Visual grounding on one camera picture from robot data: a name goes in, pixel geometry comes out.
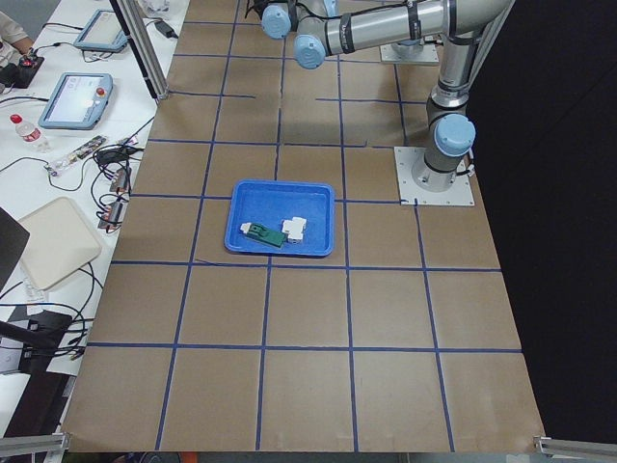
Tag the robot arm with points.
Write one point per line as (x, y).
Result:
(467, 28)

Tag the white circuit breaker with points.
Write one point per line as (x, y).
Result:
(294, 229)

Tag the blue plastic tray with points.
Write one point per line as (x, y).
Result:
(270, 204)

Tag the black power adapter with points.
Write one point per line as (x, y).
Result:
(165, 29)

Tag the cream plastic tray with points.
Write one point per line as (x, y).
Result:
(60, 242)

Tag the near teach pendant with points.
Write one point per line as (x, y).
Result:
(78, 101)

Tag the teach pendant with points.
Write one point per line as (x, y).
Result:
(102, 33)
(78, 101)

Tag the far teach pendant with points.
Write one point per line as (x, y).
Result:
(102, 33)

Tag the plastic water bottle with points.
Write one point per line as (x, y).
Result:
(30, 134)

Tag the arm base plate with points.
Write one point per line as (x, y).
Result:
(418, 55)
(420, 185)

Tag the aluminium frame post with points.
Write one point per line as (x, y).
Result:
(134, 29)

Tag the black camera stand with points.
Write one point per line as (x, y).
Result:
(29, 342)

